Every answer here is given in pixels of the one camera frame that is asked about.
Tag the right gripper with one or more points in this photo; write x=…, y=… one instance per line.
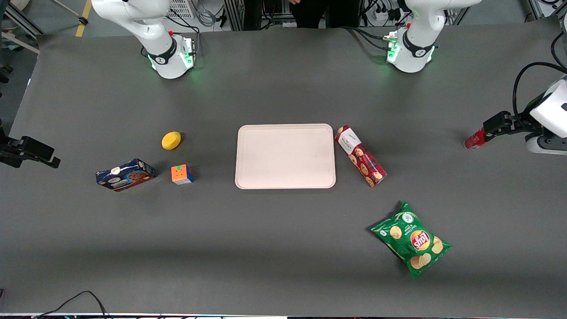
x=6, y=152

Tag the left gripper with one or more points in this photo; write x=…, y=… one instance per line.
x=519, y=122

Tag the red tartan cookie box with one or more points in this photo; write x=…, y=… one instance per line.
x=361, y=157

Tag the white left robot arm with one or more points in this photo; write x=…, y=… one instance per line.
x=416, y=26

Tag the blue cookie box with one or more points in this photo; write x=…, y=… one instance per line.
x=126, y=175

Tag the white perforated box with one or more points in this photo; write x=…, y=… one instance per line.
x=180, y=8

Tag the cream plastic tray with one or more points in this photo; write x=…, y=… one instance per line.
x=285, y=156

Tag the red bottle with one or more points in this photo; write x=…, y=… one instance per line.
x=474, y=140

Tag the yellow lemon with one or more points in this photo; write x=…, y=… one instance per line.
x=171, y=141

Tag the colourful puzzle cube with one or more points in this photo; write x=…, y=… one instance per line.
x=181, y=174

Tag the green chips bag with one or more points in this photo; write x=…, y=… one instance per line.
x=412, y=241

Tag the white power strip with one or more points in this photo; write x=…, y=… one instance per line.
x=384, y=13

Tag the person in black clothes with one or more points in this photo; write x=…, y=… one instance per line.
x=325, y=11

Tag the dark grey table mat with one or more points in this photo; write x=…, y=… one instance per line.
x=283, y=243

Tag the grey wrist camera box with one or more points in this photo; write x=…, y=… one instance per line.
x=547, y=145

